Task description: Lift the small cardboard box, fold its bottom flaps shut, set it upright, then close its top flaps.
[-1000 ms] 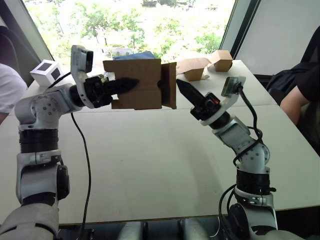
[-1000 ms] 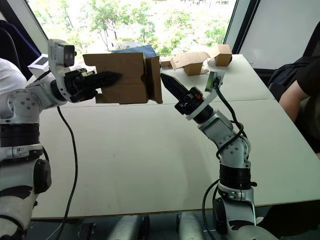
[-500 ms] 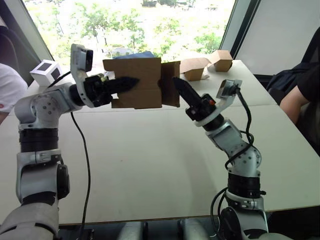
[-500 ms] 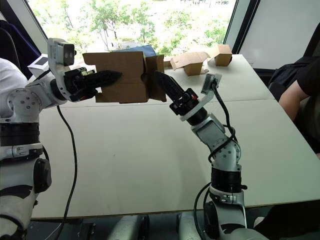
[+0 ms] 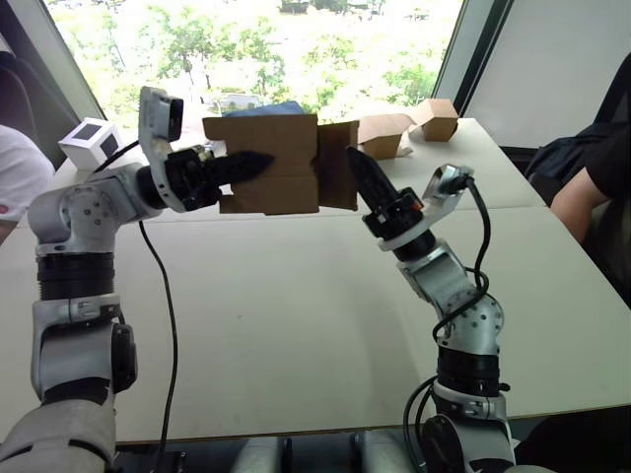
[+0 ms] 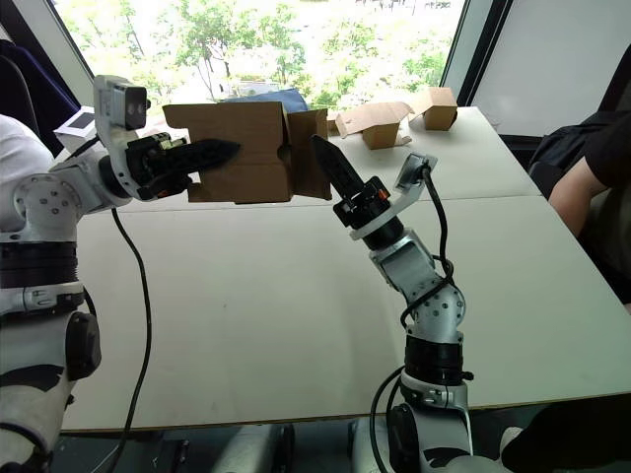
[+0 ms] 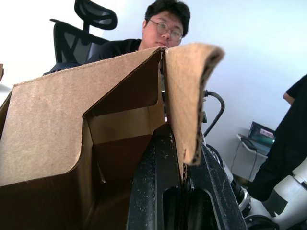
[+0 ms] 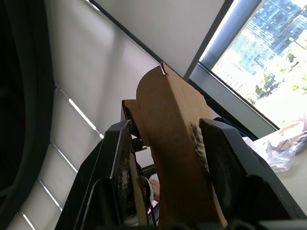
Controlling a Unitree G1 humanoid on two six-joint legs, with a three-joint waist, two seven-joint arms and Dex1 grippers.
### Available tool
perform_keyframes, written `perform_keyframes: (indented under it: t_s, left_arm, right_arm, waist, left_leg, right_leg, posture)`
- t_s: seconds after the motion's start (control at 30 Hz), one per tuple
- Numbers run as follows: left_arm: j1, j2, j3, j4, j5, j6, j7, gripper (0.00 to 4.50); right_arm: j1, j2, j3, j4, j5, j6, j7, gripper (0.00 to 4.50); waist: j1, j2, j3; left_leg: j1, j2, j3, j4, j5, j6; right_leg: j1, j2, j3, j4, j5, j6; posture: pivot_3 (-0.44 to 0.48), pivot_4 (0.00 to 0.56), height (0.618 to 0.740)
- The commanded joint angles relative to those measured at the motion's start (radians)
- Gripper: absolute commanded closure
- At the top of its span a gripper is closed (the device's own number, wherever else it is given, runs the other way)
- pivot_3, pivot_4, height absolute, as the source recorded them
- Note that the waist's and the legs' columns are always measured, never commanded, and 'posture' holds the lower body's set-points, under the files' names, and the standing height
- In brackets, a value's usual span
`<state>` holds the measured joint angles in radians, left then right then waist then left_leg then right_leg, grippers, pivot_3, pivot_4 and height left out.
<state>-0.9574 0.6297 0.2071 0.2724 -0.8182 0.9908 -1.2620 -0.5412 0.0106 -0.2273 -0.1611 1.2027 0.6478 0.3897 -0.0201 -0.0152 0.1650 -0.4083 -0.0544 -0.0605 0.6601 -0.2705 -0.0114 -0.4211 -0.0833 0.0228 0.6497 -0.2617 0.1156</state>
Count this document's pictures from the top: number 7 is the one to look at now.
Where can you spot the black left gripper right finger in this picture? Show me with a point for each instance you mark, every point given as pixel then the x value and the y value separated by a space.
pixel 216 198

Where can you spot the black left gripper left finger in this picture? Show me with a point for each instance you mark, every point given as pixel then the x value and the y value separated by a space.
pixel 153 182

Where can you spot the brown cardboard box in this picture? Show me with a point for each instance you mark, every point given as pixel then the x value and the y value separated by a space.
pixel 48 124

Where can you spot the brown cardboard piece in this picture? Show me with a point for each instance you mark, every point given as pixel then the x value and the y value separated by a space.
pixel 1 72

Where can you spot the white laptop stand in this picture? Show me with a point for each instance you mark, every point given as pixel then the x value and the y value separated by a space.
pixel 249 149

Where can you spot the open laptop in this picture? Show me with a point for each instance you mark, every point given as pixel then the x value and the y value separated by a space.
pixel 262 137

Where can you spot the person in black clothes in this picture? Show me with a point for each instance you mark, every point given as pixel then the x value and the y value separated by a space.
pixel 285 148

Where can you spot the round metal-rimmed glasses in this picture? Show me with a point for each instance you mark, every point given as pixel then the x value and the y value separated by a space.
pixel 168 28

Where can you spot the person with round glasses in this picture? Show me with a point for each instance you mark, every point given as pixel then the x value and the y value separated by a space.
pixel 168 26

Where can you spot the black mesh office chair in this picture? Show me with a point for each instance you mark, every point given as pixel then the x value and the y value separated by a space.
pixel 72 40

